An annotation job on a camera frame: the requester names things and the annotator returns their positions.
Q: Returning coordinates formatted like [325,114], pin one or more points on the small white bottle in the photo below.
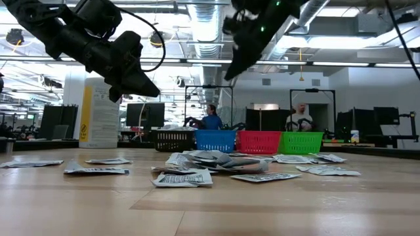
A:
[354,137]

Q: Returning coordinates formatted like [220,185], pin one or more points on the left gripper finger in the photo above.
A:
[142,82]
[131,86]

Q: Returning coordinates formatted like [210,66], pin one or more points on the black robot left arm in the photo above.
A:
[42,29]

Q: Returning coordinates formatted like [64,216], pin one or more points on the white wipes canister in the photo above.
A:
[98,124]

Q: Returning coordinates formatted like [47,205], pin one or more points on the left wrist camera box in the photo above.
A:
[128,46]

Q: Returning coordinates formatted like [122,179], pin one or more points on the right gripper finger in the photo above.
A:
[251,57]
[236,62]

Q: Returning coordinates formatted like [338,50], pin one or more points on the ceiling light strip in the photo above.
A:
[341,64]

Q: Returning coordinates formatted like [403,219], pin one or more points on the dark antiseptic towelette packet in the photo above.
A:
[328,158]
[243,162]

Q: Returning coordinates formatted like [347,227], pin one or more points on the white printed sachet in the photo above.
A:
[290,159]
[328,170]
[254,168]
[264,177]
[95,170]
[177,170]

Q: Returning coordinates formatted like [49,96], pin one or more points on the blue plastic basket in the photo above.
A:
[215,141]

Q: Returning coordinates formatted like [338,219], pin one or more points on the grey cup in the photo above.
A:
[10,145]

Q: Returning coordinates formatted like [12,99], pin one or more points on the red plastic basket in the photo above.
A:
[258,142]

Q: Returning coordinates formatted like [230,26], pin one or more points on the black partition panel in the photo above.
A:
[62,118]
[272,119]

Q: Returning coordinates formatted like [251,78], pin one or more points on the black ceiling pendant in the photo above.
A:
[14,36]
[157,41]

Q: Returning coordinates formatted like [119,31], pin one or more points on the silver ceiling duct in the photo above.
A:
[206,29]
[316,8]

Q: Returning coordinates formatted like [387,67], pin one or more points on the black background robot arm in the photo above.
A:
[234,126]

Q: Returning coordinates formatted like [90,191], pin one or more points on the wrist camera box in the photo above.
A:
[234,26]
[128,46]

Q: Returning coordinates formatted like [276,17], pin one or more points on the crumpled white sachet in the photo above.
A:
[183,179]

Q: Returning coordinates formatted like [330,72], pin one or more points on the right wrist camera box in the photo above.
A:
[234,26]

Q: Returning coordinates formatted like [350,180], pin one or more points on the person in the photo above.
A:
[300,116]
[211,122]

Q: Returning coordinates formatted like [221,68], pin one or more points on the green plastic basket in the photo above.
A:
[300,143]

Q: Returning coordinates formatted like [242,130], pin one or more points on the black camera rig frame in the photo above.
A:
[210,86]
[311,90]

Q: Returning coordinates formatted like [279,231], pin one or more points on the black plastic basket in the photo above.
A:
[174,141]

